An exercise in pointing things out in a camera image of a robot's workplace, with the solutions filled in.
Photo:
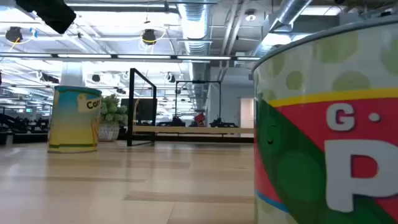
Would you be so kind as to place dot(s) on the green plant in white pot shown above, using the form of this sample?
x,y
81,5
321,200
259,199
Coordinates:
x,y
113,115

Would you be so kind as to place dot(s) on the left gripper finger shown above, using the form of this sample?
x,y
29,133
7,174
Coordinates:
x,y
49,12

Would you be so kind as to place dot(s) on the white building column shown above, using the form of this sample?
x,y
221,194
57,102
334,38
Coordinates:
x,y
72,74

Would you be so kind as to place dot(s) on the black background monitor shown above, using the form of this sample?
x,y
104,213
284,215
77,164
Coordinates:
x,y
143,109

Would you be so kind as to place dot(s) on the green peas can red label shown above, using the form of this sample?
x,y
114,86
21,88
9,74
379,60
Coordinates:
x,y
326,140

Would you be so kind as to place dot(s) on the black background robot arm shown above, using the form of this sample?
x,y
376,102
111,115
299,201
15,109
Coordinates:
x,y
222,123

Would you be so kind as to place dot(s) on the black ceiling camera pod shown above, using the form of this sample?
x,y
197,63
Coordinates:
x,y
14,33
149,36

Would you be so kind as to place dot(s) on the red background object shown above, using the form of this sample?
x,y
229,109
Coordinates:
x,y
199,119

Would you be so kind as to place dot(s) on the dark background workstations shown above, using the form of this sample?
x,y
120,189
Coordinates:
x,y
18,124

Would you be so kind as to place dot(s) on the long ceiling light strip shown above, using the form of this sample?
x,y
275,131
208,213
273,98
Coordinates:
x,y
140,56

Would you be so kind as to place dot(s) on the carrots can yellow blue label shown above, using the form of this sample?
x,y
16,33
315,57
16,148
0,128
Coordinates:
x,y
74,124

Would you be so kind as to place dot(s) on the silver ventilation duct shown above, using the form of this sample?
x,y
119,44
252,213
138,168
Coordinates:
x,y
289,12
194,21

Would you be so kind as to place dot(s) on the black frame wooden board shelf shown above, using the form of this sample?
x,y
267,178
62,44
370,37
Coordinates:
x,y
192,129

